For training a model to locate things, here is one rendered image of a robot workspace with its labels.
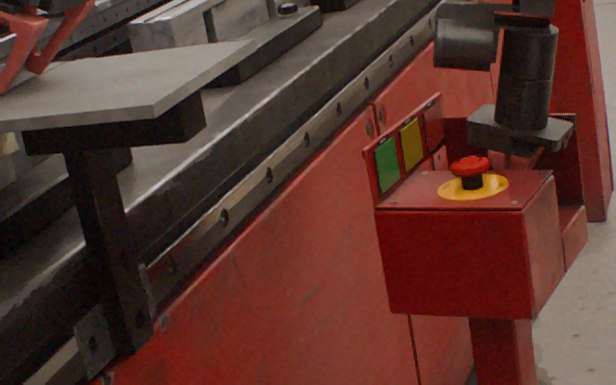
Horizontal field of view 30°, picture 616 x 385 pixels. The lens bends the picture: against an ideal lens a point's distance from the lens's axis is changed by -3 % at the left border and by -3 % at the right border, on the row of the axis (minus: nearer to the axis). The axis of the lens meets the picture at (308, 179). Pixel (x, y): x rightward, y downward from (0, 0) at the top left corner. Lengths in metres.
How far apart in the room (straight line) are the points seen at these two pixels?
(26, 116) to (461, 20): 0.52
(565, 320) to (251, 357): 1.51
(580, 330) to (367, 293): 1.11
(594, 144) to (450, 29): 1.92
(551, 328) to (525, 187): 1.47
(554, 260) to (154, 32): 0.52
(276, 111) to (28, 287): 0.50
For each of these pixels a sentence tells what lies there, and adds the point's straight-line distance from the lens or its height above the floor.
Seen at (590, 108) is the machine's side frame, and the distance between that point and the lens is 3.04.
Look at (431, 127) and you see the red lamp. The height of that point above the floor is 0.81.
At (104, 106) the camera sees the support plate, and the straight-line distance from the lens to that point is 0.80.
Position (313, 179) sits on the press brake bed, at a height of 0.75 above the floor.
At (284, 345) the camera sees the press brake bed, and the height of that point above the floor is 0.62.
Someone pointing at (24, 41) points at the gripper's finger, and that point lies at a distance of 0.87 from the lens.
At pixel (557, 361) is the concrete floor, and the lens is 2.46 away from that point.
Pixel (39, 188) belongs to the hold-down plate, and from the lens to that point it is 1.00.
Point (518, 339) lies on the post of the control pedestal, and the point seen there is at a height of 0.60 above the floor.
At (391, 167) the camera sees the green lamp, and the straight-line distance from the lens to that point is 1.18.
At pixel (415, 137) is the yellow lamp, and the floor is 0.82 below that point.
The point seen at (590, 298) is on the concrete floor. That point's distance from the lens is 2.72.
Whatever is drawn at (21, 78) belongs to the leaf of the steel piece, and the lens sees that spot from 0.96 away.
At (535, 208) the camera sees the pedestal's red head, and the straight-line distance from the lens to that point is 1.13.
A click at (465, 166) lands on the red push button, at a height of 0.81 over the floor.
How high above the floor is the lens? 1.17
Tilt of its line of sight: 18 degrees down
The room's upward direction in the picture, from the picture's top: 11 degrees counter-clockwise
